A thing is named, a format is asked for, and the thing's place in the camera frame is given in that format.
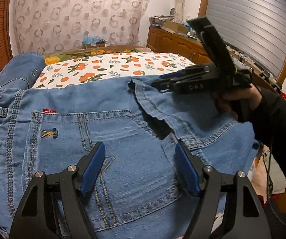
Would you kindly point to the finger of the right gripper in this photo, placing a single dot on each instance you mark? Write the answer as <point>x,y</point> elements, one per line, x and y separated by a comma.
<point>177,74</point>
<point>166,84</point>

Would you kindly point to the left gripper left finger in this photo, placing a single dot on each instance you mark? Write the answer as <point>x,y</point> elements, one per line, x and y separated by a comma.
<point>48,198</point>

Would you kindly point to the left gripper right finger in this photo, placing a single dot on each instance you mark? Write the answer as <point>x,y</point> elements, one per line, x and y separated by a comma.
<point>228,205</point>

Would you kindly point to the blue denim jeans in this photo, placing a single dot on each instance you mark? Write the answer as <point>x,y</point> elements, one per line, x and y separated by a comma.
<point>137,193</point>

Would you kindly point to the right forearm black sleeve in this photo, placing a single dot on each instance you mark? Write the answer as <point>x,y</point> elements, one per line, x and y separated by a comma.
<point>269,123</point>

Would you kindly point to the right hand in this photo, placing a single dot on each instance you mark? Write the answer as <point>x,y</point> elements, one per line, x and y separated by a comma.
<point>239,103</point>

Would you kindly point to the wooden sideboard cabinet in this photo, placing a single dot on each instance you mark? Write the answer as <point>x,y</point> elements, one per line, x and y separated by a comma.
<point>160,40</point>

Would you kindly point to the cardboard box on sideboard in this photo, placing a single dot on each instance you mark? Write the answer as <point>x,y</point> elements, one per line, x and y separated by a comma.
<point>175,27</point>

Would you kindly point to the wicker basket on sideboard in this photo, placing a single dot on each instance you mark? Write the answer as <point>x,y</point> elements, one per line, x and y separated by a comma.
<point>159,20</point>

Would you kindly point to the grey roller window blind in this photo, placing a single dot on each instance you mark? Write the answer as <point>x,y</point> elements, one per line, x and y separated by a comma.
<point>255,27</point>

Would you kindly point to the cardboard box with blue bag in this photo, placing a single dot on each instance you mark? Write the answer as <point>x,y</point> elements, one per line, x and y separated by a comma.
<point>93,42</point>

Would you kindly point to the orange print bed sheet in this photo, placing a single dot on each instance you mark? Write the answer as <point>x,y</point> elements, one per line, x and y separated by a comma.
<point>82,70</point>

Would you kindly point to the floral yellow red blanket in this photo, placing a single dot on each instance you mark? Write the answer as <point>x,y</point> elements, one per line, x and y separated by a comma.
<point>90,53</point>

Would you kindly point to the pink circle pattern curtain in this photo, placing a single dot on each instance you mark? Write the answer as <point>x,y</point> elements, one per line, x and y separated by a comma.
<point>53,26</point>

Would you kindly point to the folded blue jeans stack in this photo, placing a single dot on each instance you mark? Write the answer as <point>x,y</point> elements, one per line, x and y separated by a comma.
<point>22,71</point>

